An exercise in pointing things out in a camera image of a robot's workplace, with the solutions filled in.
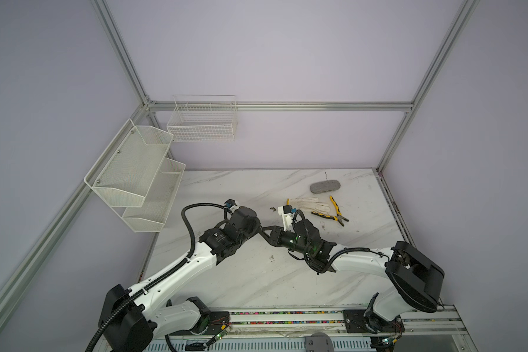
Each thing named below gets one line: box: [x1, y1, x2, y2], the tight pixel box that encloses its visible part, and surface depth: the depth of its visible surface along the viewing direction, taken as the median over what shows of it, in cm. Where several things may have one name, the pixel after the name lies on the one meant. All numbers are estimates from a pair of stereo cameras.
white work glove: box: [288, 197, 330, 215], surface depth 107 cm
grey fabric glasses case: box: [309, 179, 341, 194], surface depth 113 cm
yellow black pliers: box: [310, 195, 350, 227], surface depth 103 cm
